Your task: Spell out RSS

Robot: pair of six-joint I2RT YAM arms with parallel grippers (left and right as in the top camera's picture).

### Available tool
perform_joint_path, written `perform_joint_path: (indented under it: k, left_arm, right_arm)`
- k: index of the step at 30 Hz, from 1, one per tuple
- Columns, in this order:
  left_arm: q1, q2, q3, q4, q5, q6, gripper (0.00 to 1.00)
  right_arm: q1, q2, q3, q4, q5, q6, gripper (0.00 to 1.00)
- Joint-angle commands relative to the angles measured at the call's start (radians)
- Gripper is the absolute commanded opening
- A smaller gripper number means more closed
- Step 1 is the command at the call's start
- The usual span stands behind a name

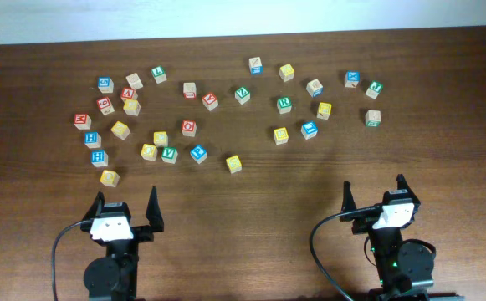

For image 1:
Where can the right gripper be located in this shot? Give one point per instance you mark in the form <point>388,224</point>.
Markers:
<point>363,221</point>

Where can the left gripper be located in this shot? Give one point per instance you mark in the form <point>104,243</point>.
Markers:
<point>144,233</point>

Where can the yellow S block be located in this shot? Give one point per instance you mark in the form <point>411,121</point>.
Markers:
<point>120,130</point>
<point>234,164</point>

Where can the green R block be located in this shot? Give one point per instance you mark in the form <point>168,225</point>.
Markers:
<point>284,105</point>

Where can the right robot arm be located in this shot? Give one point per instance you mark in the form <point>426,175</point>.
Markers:
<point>404,266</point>

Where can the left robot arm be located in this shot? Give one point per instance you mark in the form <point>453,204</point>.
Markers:
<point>113,277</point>

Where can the yellow O block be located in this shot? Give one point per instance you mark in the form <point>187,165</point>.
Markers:
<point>109,178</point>

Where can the blue H block lower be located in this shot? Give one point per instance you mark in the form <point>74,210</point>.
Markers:
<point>99,158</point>

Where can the blue h block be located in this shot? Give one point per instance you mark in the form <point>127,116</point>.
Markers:
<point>92,140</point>
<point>99,158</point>

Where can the yellow block by V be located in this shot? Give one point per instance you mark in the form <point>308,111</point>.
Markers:
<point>149,152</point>

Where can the green V block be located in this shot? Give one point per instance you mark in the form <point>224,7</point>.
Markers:
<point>169,155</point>

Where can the wooden block green edge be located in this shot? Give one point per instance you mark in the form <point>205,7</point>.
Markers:
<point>373,118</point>

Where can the blue H block upper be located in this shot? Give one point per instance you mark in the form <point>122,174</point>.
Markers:
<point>92,140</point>

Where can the yellow C block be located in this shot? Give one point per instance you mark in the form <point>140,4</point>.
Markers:
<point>160,139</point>

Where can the blue E block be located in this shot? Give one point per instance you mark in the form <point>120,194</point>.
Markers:
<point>309,129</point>

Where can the blue P block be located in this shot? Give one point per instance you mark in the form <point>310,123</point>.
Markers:
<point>198,154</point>

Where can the red M block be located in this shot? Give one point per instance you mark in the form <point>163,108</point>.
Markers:
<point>82,121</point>

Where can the yellow block upper left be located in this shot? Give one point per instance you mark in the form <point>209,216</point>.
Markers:
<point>132,107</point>

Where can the green J block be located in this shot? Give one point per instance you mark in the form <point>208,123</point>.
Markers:
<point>374,89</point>

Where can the red Q block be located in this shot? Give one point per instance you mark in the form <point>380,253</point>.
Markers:
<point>189,128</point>

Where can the red 6 block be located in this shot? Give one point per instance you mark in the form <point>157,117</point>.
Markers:
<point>105,106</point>

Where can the yellow block lower right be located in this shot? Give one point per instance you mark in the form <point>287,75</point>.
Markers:
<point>281,136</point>

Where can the blue X block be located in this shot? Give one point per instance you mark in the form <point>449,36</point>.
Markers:
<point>352,79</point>

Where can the red A block left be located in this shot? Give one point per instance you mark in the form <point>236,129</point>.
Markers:
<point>128,93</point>

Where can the red a block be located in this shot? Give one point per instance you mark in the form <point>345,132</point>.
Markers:
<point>128,93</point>
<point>210,101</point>

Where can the wooden block blue side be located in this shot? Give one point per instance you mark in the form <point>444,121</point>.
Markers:
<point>314,88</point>

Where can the blue S block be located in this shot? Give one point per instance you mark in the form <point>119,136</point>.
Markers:
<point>105,85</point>

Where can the plain wooden block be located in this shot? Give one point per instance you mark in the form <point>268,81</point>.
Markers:
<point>134,81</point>

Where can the wooden block red edge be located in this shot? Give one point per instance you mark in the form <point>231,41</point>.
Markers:
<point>189,90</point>

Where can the red A block centre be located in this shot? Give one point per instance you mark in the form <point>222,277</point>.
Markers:
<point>210,101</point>

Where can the green L block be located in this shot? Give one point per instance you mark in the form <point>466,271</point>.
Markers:
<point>159,75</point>

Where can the yellow block top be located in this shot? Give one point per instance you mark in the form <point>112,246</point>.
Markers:
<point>286,72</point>

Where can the green Z block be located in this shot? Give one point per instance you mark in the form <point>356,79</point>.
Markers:
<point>242,95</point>

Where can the wooden block blue edge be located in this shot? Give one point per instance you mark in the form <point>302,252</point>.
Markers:
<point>255,65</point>

